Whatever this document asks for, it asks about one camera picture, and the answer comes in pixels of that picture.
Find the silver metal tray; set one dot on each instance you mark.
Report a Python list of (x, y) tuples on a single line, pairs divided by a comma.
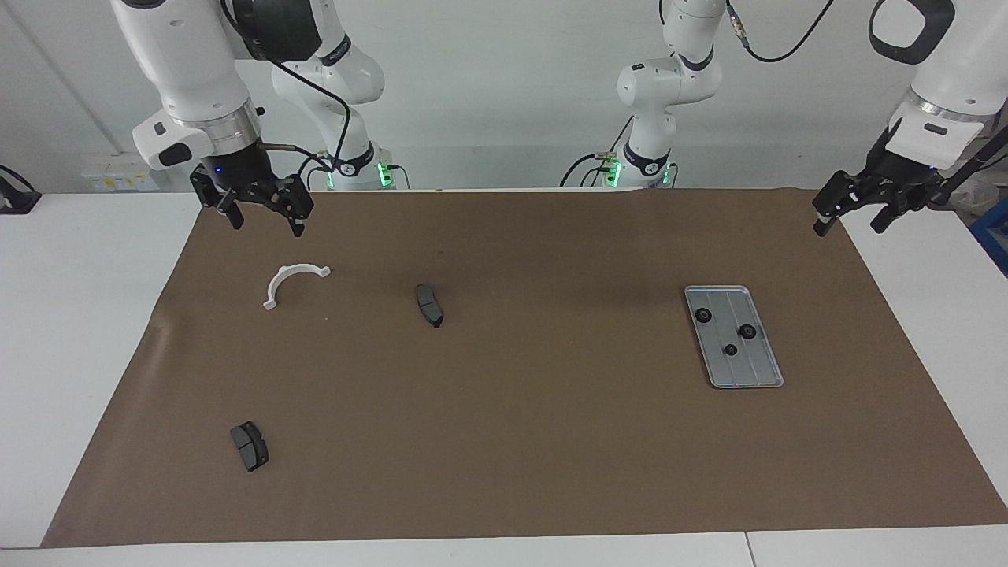
[(752, 366)]

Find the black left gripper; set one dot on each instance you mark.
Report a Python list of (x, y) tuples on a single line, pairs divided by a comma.
[(890, 177)]

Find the white wall socket box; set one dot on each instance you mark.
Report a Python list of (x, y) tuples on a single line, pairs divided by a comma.
[(118, 169)]

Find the black stand pole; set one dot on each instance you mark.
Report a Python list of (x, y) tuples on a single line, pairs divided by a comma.
[(976, 157)]

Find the black clamp mount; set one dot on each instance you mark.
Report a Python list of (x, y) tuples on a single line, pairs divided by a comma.
[(20, 201)]

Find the blue crate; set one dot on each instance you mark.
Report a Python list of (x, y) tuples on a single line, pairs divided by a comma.
[(994, 236)]

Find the short dark brake pad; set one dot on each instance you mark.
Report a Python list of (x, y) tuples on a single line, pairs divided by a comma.
[(250, 449)]

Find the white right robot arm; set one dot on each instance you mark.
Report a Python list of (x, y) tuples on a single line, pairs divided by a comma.
[(189, 71)]

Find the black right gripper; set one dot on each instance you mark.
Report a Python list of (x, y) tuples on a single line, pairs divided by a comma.
[(244, 177)]

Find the long dark brake pad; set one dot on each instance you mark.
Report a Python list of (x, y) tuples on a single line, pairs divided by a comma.
[(429, 307)]

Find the white curved plastic bracket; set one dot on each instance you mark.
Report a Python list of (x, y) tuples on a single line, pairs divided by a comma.
[(273, 285)]

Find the brown table mat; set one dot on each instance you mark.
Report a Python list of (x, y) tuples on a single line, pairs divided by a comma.
[(551, 433)]

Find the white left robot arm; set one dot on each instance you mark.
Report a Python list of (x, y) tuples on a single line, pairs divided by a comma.
[(654, 87)]

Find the clear plastic bag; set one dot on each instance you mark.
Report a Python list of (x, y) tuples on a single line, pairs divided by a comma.
[(980, 193)]

